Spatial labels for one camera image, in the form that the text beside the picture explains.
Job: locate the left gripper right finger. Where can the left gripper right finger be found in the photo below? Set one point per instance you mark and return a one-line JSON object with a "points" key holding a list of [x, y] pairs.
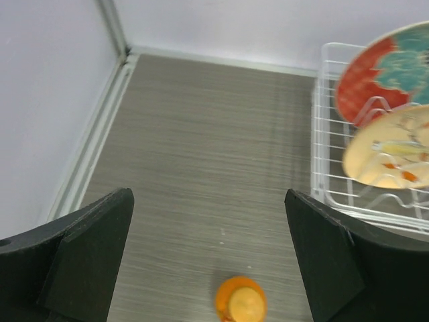
{"points": [[354, 271]]}

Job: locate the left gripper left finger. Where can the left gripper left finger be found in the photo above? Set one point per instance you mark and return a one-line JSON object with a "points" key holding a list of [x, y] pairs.
{"points": [[66, 270]]}

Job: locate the orange juice bottle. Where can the orange juice bottle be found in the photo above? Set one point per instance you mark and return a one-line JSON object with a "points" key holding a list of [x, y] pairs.
{"points": [[225, 291]]}

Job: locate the orange bottle cap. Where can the orange bottle cap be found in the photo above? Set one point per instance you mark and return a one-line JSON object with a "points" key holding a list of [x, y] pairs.
{"points": [[246, 305]]}

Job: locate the beige bird plate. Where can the beige bird plate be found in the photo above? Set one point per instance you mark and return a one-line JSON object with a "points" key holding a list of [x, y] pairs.
{"points": [[392, 151]]}

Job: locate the red teal floral plate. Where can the red teal floral plate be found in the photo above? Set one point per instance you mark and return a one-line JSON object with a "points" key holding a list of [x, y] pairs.
{"points": [[392, 71]]}

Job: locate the white wire dish rack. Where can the white wire dish rack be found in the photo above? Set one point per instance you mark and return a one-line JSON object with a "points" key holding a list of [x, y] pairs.
{"points": [[405, 211]]}

